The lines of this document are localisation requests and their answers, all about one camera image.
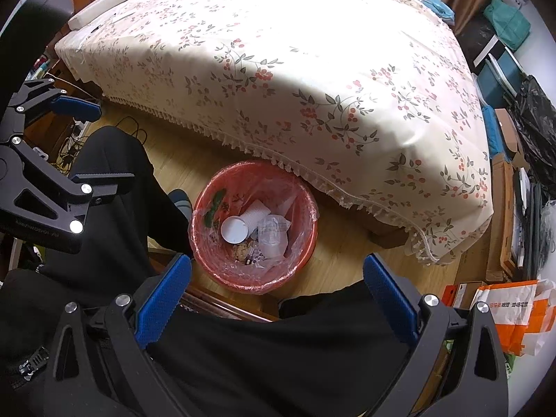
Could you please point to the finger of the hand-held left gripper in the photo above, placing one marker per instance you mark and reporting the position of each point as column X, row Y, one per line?
column 104, row 183
column 80, row 108

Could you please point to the person's right leg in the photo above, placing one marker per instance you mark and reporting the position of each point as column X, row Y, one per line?
column 282, row 356

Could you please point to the white power strip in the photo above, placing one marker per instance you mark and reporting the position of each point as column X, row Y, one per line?
column 79, row 127

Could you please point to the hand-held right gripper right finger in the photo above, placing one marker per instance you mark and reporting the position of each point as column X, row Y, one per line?
column 391, row 299

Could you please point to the long white pillow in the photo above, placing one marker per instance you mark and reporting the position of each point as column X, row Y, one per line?
column 113, row 2

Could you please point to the dark cabinet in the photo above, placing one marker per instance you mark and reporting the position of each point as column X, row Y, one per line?
column 473, row 37

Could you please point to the red trash bin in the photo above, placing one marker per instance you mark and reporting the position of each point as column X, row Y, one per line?
column 243, row 280

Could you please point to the person's black jacket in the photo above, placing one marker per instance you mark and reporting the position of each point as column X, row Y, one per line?
column 30, row 362

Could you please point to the person's leg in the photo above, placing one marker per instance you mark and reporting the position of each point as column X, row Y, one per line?
column 282, row 356
column 117, row 208

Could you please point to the cardboard box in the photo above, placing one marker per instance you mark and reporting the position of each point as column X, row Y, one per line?
column 508, row 134

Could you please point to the blue storage bin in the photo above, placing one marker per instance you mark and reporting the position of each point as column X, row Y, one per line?
column 495, row 89
column 510, row 67

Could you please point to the clear plastic bag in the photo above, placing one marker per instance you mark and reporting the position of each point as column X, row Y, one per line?
column 276, row 239

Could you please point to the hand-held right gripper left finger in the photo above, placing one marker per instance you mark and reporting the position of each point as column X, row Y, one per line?
column 163, row 299

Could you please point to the black plastic bag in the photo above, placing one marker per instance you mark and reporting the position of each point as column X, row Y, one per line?
column 534, row 121

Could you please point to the flat brown cardboard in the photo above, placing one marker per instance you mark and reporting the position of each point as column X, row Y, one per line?
column 504, row 226

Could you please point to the orange box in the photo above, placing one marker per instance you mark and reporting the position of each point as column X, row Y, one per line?
column 456, row 297

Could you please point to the person's left leg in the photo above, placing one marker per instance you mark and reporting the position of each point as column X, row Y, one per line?
column 117, row 208

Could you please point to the orange white paper bag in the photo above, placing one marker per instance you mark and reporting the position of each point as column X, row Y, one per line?
column 512, row 312

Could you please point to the wooden bed frame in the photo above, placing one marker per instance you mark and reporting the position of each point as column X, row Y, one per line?
column 386, row 236

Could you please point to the blue flat box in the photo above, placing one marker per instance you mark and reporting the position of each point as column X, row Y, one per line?
column 490, row 130

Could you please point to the dark flat boards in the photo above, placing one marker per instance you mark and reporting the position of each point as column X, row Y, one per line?
column 532, row 226

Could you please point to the teal bag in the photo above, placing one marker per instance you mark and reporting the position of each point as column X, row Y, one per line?
column 508, row 21

